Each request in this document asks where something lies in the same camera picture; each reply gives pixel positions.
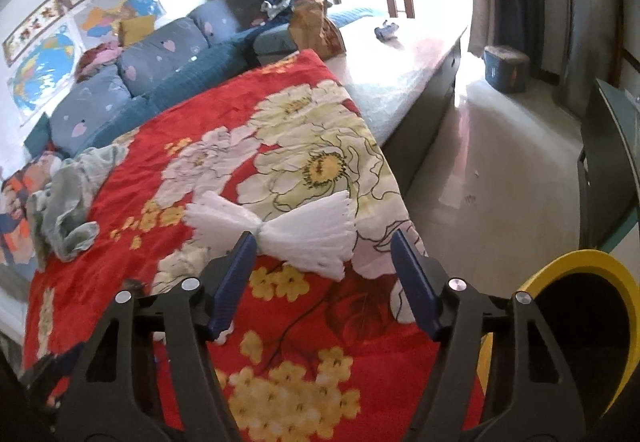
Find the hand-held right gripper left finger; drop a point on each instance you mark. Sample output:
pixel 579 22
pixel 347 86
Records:
pixel 234 284

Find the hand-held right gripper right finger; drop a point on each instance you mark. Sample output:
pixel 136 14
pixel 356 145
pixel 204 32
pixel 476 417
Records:
pixel 415 284

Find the white foam net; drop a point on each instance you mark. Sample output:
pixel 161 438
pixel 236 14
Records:
pixel 310 237

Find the yellow rimmed black bin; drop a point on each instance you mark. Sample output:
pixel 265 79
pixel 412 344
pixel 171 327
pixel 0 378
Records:
pixel 575 259

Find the red floral blanket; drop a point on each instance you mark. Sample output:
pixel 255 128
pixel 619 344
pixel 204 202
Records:
pixel 210 111

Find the grey green cloth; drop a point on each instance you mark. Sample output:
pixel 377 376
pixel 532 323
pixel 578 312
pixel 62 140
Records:
pixel 70 202

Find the dark low table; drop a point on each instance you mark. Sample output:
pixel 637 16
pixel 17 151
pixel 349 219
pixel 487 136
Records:
pixel 400 81

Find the glass top desk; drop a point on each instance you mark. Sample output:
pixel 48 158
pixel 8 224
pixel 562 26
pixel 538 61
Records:
pixel 610 171

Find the colourful patchwork cloth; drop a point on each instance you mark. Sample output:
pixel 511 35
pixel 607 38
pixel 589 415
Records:
pixel 20 212

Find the grey heart print cushion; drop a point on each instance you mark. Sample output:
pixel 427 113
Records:
pixel 87 111
pixel 215 21
pixel 160 54

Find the blue storage box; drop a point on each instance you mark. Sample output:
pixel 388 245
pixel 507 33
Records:
pixel 506 69

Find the small blue toy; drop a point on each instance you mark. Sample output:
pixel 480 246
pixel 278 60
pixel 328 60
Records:
pixel 387 30

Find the pile of pink clothes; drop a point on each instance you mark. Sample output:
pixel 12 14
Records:
pixel 100 60

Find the yellow pillow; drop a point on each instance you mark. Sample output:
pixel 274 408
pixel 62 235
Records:
pixel 136 30

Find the brown paper bag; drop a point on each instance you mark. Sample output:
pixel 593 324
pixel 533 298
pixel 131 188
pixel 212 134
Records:
pixel 315 24

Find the world map poster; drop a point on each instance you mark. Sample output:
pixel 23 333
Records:
pixel 45 76

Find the colourful country map poster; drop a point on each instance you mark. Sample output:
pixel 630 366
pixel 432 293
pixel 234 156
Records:
pixel 117 6

